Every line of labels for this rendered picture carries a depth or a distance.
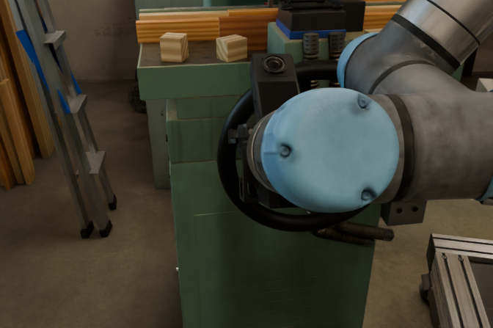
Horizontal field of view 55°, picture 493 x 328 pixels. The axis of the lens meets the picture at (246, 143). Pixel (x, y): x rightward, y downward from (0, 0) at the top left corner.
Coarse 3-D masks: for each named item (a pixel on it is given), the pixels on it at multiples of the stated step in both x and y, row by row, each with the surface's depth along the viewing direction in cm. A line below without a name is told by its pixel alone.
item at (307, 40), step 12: (312, 36) 70; (336, 36) 71; (312, 48) 71; (336, 48) 71; (336, 60) 72; (312, 84) 73; (336, 84) 74; (336, 228) 86; (348, 228) 86; (360, 228) 88; (372, 228) 90; (384, 228) 92; (336, 240) 88; (348, 240) 89; (360, 240) 90; (372, 240) 92; (384, 240) 92
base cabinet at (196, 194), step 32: (192, 192) 92; (224, 192) 93; (192, 224) 95; (224, 224) 96; (256, 224) 97; (192, 256) 99; (224, 256) 100; (256, 256) 101; (288, 256) 103; (320, 256) 104; (352, 256) 106; (192, 288) 103; (224, 288) 104; (256, 288) 106; (288, 288) 107; (320, 288) 109; (352, 288) 110; (192, 320) 107; (224, 320) 109; (256, 320) 110; (288, 320) 112; (320, 320) 114; (352, 320) 116
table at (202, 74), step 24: (144, 48) 89; (192, 48) 89; (144, 72) 80; (168, 72) 80; (192, 72) 81; (216, 72) 82; (240, 72) 82; (456, 72) 89; (144, 96) 82; (168, 96) 82; (192, 96) 83
